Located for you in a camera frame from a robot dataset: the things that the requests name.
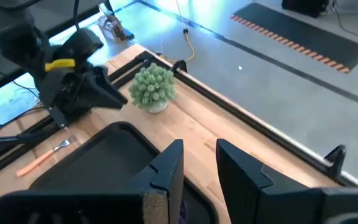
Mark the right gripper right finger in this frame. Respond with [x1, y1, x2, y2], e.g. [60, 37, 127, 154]
[215, 138, 310, 224]

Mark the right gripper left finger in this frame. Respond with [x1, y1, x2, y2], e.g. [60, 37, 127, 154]
[126, 139, 185, 224]

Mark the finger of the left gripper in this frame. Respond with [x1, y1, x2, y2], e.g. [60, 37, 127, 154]
[87, 67, 129, 110]

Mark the black serving tray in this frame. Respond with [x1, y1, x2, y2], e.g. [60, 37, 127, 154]
[29, 121, 220, 224]

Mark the green artificial plant in pot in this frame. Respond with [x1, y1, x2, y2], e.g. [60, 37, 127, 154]
[128, 62, 178, 114]

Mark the clear plastic packet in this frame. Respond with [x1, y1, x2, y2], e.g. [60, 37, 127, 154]
[99, 14, 135, 44]

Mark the black support rod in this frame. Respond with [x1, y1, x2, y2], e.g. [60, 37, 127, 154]
[0, 126, 63, 149]

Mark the black floor mat orange edge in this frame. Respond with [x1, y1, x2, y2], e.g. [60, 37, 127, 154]
[230, 2, 358, 75]

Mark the black box on floor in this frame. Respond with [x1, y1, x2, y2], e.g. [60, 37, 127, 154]
[281, 0, 329, 19]

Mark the yellow strap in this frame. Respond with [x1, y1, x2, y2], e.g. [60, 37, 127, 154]
[44, 58, 76, 73]

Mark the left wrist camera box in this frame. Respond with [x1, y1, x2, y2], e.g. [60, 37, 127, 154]
[47, 105, 70, 129]

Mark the black table frame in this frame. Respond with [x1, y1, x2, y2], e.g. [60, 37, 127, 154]
[0, 51, 358, 189]

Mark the fork with orange handle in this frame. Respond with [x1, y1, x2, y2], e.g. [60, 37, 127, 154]
[15, 134, 78, 178]

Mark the black frame bracket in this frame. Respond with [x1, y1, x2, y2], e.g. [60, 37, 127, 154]
[324, 144, 347, 182]
[170, 60, 188, 74]

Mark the yellow cable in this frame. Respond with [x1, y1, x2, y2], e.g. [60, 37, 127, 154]
[159, 29, 196, 63]

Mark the white cable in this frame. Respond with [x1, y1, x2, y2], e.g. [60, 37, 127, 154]
[174, 0, 186, 32]

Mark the black floor cable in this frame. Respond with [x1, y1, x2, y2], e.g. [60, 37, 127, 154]
[329, 0, 358, 40]

